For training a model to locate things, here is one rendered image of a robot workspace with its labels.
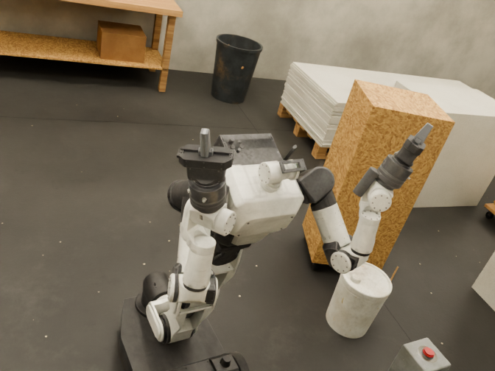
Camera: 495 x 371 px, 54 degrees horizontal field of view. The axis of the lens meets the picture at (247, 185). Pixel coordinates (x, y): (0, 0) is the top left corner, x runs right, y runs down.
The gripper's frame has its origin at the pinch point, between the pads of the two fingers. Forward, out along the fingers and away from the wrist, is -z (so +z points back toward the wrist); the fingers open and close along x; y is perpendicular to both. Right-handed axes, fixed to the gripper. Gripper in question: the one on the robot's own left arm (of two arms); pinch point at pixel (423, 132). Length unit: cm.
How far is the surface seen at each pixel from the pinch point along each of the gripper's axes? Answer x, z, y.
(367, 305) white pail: -104, 111, -36
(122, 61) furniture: -277, 151, 284
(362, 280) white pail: -112, 104, -25
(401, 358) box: -5, 67, -40
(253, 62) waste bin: -351, 89, 184
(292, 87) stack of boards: -358, 89, 134
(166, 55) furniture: -300, 124, 253
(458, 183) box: -322, 67, -58
